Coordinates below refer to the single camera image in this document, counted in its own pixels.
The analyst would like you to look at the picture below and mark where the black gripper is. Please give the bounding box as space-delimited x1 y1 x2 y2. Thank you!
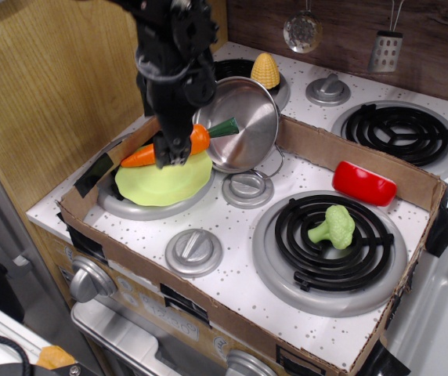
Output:
135 50 216 169

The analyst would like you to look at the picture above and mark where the orange toy carrot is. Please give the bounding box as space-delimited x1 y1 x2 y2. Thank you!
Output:
121 117 239 168

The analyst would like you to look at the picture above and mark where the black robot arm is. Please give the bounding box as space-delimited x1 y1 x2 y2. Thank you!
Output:
118 1 219 168

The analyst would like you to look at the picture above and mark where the light green plate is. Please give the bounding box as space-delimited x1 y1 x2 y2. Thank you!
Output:
114 144 212 207

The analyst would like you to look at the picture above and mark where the silver metal pot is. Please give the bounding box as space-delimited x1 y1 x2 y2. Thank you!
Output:
193 77 280 174

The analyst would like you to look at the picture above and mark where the front left silver burner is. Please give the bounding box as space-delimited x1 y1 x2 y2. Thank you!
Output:
98 168 215 221

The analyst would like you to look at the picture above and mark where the middle silver stove knob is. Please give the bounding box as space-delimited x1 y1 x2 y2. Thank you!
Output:
222 172 274 209

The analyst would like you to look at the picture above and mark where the silver stove knob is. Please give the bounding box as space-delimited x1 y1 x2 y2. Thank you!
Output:
164 229 223 277
222 172 274 209
305 74 351 107

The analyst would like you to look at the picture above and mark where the back left burner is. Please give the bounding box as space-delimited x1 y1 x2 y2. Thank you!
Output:
214 59 291 111

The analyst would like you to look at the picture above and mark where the front silver stove knob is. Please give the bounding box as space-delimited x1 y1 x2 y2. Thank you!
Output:
164 229 223 277

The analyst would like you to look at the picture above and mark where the yellow toy corn cob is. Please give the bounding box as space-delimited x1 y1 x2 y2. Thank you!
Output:
251 53 280 89

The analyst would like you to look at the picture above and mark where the silver oven front knob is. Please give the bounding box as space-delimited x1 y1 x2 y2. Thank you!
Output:
70 256 117 303

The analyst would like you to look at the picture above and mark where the silver oven knob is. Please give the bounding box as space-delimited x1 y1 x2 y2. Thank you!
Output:
225 349 276 376
70 256 117 303

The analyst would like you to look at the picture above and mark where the brown cardboard fence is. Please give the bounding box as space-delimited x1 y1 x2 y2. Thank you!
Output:
59 117 448 375

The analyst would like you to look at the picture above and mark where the back silver stove knob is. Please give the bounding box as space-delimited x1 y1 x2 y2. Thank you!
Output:
305 74 351 107

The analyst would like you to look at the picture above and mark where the hanging silver strainer spoon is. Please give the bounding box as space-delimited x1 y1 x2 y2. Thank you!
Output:
283 1 323 54

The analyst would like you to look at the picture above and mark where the green toy broccoli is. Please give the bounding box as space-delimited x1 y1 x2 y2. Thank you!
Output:
308 205 356 250

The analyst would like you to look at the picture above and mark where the front right black burner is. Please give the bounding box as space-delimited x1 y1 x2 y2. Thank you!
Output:
251 191 408 317

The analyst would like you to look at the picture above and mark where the black burner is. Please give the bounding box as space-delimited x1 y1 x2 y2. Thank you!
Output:
251 191 408 317
331 100 448 178

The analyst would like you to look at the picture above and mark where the hanging silver grater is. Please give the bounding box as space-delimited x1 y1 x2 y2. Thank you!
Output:
367 1 403 74

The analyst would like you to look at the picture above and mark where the back right black burner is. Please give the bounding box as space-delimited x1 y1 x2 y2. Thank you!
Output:
331 100 448 178

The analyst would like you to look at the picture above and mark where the grey toy sink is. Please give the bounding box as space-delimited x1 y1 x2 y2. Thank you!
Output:
385 247 448 375

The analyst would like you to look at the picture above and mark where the silver oven door handle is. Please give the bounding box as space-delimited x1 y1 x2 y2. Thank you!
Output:
70 301 225 376

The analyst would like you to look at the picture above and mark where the black braided cable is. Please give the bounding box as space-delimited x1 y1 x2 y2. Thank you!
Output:
0 334 32 376

